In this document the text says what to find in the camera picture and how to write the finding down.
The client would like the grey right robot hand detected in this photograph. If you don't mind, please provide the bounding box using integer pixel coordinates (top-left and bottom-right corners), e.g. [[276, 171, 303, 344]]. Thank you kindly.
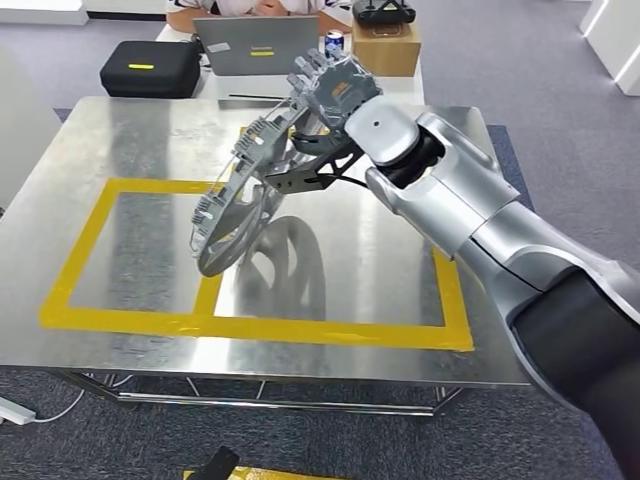
[[287, 51, 383, 157]]

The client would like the grey plastic wheel cover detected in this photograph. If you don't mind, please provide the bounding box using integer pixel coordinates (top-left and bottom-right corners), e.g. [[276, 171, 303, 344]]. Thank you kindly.
[[189, 99, 326, 280]]

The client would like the stainless steel workbench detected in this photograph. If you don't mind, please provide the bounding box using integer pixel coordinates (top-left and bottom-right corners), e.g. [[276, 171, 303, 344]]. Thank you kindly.
[[0, 97, 531, 419]]

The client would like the blue drink can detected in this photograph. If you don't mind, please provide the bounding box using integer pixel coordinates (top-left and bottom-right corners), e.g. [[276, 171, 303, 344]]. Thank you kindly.
[[325, 29, 346, 60]]

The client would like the brown cardboard box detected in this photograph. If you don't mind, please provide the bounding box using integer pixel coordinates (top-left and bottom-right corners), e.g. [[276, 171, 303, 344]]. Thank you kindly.
[[351, 19, 423, 79]]

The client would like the white desk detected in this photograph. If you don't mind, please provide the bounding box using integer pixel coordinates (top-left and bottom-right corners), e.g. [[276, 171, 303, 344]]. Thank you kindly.
[[155, 25, 426, 107]]

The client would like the black remote controller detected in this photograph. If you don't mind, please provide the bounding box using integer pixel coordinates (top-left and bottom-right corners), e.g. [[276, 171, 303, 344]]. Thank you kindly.
[[352, 0, 417, 28]]

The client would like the grey laptop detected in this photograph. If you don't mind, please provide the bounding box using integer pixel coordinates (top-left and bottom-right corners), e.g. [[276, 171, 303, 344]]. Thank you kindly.
[[193, 15, 320, 77]]

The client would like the seated person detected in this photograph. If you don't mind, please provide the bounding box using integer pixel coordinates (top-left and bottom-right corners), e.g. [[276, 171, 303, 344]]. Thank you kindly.
[[165, 0, 353, 34]]

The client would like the black zip case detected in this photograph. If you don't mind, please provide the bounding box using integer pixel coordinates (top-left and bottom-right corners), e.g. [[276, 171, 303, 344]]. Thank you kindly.
[[99, 40, 202, 101]]

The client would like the white low platform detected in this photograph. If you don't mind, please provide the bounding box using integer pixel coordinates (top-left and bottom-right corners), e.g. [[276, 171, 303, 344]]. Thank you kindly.
[[580, 0, 640, 97], [0, 0, 90, 26]]

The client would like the yellow floor tape strip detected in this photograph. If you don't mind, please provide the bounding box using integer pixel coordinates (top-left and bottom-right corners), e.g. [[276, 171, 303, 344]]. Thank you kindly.
[[182, 466, 346, 480]]

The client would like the dark robot foot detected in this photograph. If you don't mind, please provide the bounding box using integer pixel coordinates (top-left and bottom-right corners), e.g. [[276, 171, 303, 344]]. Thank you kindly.
[[192, 445, 240, 480]]

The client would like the white power strip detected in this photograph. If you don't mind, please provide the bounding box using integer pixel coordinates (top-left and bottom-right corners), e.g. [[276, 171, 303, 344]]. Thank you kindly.
[[0, 396, 37, 427]]

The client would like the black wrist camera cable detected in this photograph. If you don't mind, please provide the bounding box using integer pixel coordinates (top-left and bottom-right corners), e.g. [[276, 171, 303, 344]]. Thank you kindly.
[[330, 170, 372, 191]]

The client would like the white floor cable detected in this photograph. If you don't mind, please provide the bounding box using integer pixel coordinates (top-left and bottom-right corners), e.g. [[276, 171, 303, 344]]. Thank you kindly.
[[35, 374, 136, 425]]

